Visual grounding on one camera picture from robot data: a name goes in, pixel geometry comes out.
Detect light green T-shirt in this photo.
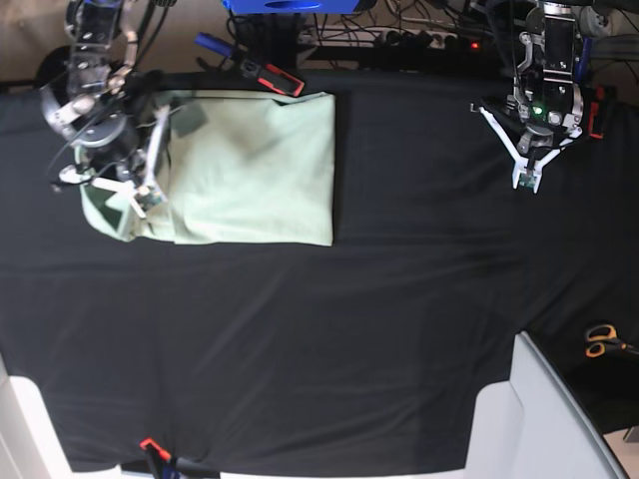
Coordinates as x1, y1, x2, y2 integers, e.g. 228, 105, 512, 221
80, 90, 336, 246

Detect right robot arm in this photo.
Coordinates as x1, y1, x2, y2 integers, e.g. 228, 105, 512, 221
40, 1, 186, 219

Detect blue red clamp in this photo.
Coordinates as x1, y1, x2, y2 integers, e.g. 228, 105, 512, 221
195, 33, 306, 98
139, 437, 221, 479
574, 37, 617, 140

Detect blue box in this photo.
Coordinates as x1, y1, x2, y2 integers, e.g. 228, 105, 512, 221
222, 0, 359, 15

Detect black table cloth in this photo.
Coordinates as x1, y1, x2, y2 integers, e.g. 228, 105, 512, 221
1, 72, 638, 476

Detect black round stool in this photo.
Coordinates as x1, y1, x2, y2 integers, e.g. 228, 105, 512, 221
34, 46, 70, 88

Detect white power strip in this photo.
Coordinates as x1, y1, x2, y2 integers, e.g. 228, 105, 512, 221
298, 26, 480, 50

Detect orange handled scissors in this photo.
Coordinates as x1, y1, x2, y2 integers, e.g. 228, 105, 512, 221
584, 323, 638, 359

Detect white bin left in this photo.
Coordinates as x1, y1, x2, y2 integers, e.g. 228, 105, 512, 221
1, 361, 73, 479

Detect blue red clamp right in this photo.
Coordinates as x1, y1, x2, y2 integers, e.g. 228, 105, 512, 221
574, 37, 617, 140

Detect blue red clamp bottom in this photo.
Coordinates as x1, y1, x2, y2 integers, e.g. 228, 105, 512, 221
139, 437, 221, 479

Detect blue red clamp left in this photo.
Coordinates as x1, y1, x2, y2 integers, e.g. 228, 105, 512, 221
195, 33, 306, 98

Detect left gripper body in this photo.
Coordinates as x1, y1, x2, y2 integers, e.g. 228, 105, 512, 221
513, 117, 572, 158

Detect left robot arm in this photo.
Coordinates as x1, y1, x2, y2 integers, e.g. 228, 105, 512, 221
478, 1, 586, 194

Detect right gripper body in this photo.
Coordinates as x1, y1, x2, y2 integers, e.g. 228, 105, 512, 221
72, 119, 150, 183

